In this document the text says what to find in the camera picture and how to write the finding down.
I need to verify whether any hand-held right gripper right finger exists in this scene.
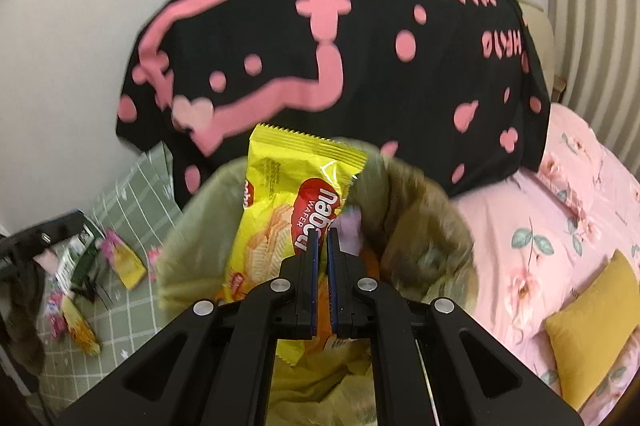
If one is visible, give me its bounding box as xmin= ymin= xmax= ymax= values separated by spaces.
xmin=327 ymin=226 xmax=586 ymax=426

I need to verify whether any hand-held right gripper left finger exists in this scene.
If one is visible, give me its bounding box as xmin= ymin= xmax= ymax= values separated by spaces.
xmin=55 ymin=229 xmax=321 ymax=426

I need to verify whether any pink wrapper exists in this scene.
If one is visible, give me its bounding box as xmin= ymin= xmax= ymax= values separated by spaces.
xmin=45 ymin=289 xmax=68 ymax=324

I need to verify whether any yellow wafer packet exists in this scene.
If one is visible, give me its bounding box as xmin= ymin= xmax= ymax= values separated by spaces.
xmin=227 ymin=123 xmax=368 ymax=366

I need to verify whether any gold red wrapper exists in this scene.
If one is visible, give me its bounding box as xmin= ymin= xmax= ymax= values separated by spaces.
xmin=60 ymin=296 xmax=102 ymax=355

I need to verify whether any bin with yellow bag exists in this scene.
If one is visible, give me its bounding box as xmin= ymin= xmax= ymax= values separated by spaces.
xmin=155 ymin=136 xmax=476 ymax=426

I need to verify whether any green checked tablecloth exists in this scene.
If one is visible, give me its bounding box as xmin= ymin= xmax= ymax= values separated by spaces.
xmin=37 ymin=141 xmax=183 ymax=412

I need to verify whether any black pink-printed blanket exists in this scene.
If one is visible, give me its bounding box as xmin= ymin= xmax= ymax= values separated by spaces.
xmin=116 ymin=0 xmax=551 ymax=207

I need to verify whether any pink floral bedsheet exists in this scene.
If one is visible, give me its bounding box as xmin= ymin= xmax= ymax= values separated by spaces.
xmin=452 ymin=104 xmax=640 ymax=426

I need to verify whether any yellow pillow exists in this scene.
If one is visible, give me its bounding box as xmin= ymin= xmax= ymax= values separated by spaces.
xmin=544 ymin=249 xmax=640 ymax=412

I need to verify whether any beige headboard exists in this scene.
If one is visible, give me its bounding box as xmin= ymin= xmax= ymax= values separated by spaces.
xmin=515 ymin=0 xmax=566 ymax=104

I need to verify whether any striped curtain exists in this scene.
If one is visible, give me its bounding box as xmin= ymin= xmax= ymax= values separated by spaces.
xmin=545 ymin=0 xmax=640 ymax=167

